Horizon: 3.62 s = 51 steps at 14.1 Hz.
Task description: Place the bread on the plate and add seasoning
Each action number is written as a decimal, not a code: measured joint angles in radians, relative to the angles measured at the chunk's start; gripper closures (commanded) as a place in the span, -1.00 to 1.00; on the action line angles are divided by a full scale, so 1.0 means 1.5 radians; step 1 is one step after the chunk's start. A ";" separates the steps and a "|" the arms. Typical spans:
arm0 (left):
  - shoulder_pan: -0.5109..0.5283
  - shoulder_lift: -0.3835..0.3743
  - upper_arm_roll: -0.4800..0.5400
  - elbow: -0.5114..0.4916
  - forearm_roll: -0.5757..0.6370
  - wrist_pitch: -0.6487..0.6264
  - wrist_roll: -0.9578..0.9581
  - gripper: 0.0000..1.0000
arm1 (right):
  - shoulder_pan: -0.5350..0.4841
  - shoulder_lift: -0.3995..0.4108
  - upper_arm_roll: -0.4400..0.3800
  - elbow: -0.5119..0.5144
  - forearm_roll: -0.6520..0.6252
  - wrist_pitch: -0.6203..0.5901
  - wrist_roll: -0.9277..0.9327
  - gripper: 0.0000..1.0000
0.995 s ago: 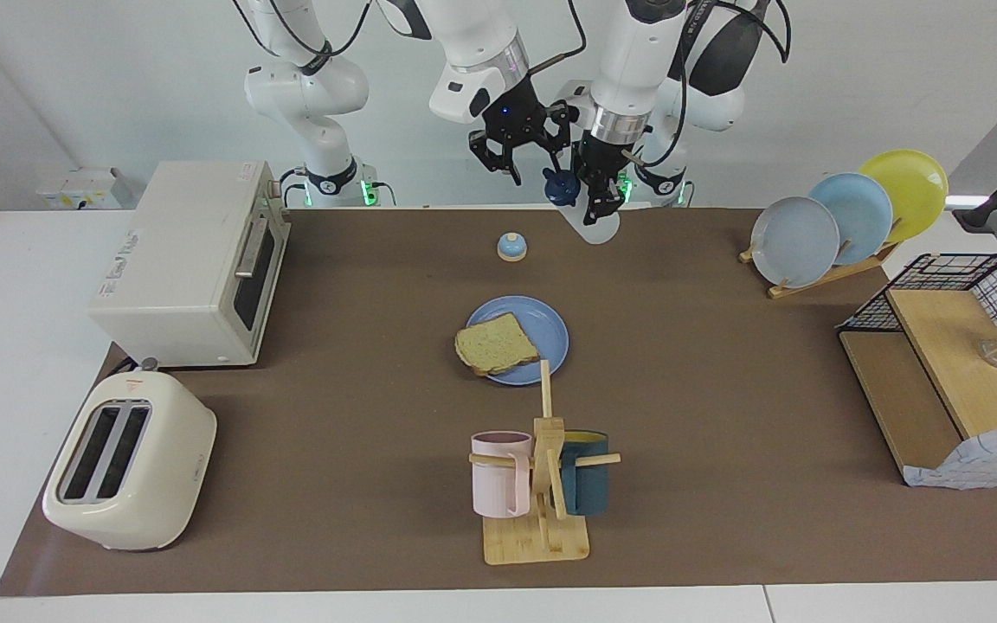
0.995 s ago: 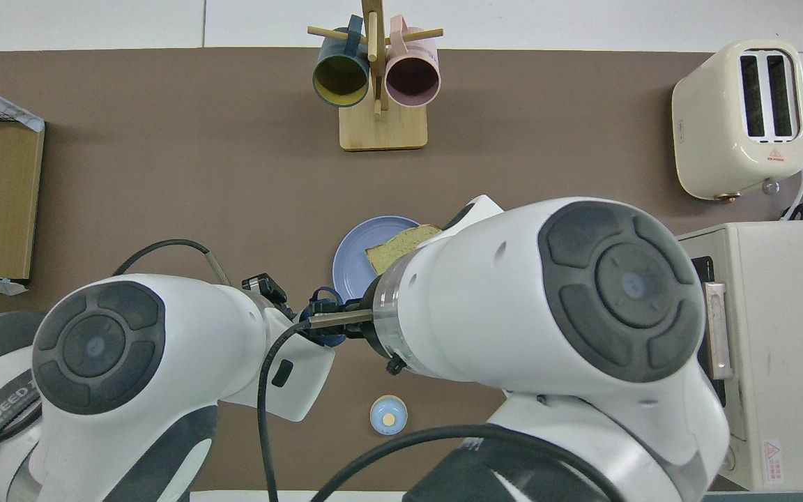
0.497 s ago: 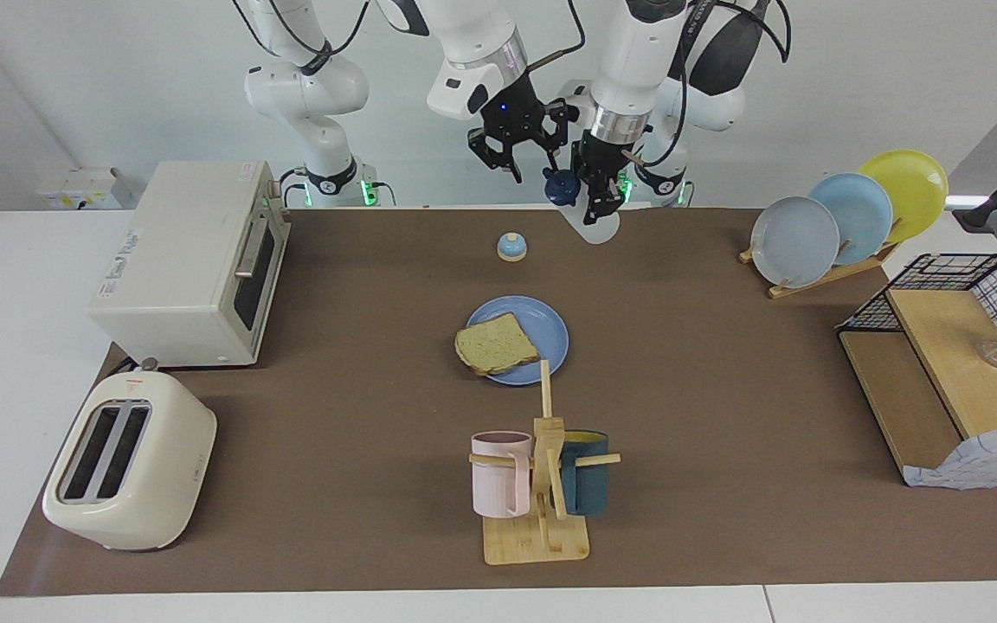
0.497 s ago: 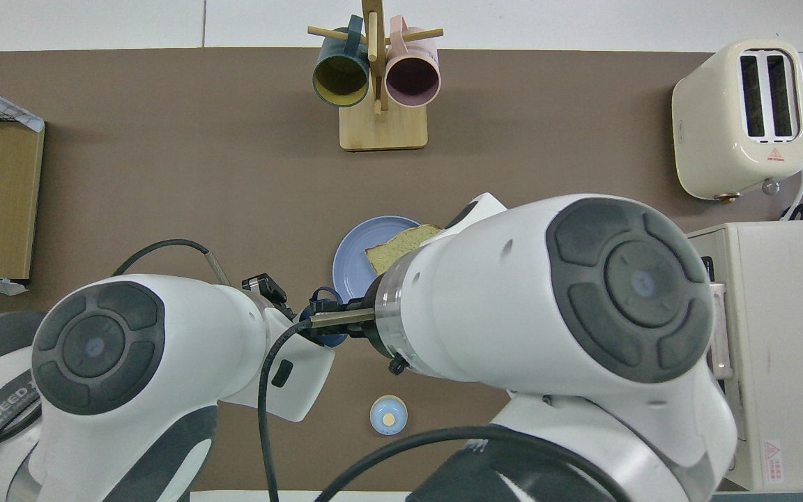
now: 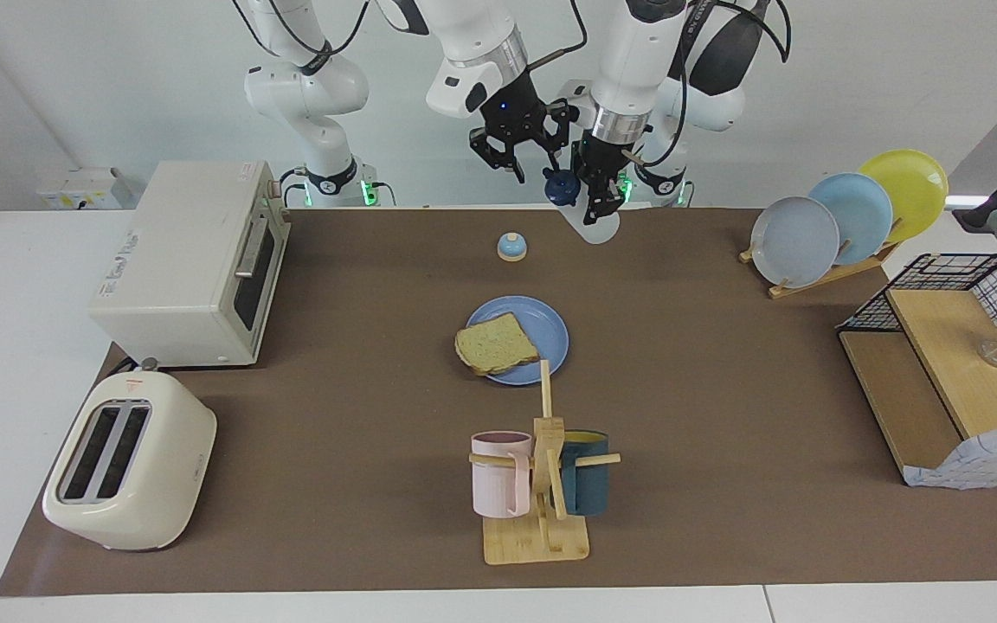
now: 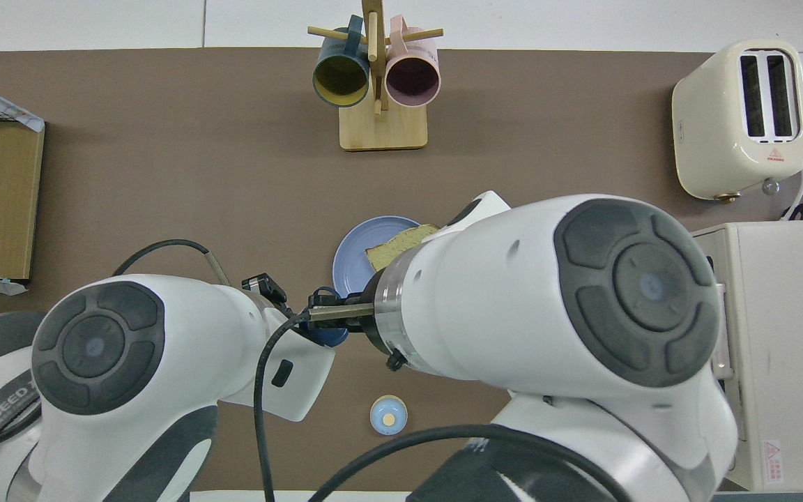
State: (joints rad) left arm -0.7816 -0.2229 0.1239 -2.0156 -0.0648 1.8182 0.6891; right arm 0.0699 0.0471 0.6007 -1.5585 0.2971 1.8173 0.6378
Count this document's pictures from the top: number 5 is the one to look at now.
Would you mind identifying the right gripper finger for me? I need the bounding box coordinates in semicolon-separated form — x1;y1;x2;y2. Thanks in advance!
470;128;527;184
540;98;571;174

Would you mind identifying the translucent squeeze bottle blue cap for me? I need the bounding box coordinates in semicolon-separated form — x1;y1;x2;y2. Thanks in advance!
542;167;621;246

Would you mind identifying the toasted bread slice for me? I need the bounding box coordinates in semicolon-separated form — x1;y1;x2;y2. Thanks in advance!
454;312;541;377

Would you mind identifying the blue round plate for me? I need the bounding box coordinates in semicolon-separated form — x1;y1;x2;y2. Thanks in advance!
463;297;569;387

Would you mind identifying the grey plate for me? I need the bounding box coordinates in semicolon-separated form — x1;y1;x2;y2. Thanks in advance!
750;196;840;289

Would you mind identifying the wooden plate rack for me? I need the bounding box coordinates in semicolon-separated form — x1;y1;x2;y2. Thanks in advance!
739;216;902;300

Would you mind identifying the light blue plate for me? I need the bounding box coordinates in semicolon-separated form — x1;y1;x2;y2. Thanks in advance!
810;173;895;266

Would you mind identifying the yellow plate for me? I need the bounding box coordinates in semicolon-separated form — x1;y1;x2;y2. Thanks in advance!
858;149;949;245

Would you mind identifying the teal mug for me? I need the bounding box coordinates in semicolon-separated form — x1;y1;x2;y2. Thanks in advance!
557;431;611;517

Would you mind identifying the pink mug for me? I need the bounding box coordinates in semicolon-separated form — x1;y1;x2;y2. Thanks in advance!
471;431;534;519

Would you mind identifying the brown table mat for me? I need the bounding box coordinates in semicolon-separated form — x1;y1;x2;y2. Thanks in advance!
0;206;997;598

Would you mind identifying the white toaster oven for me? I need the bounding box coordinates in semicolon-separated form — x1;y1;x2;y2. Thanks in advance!
87;160;292;369

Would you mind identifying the wooden mug tree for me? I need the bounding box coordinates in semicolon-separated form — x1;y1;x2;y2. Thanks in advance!
468;359;622;566

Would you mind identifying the checkered white cloth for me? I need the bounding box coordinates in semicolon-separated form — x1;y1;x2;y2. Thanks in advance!
904;424;997;491

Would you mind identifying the cream two-slot toaster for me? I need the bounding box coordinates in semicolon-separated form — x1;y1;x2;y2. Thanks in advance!
42;370;218;552

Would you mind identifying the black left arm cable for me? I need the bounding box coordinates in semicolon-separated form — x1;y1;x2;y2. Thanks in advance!
672;0;792;170

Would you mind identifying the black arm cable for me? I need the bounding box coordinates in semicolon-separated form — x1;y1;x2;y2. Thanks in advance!
235;0;590;79
672;0;792;170

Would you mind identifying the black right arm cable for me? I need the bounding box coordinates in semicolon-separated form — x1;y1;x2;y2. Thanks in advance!
235;0;590;79

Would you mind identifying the wooden shelf with wire frame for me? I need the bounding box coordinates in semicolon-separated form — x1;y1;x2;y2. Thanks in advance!
836;253;997;487

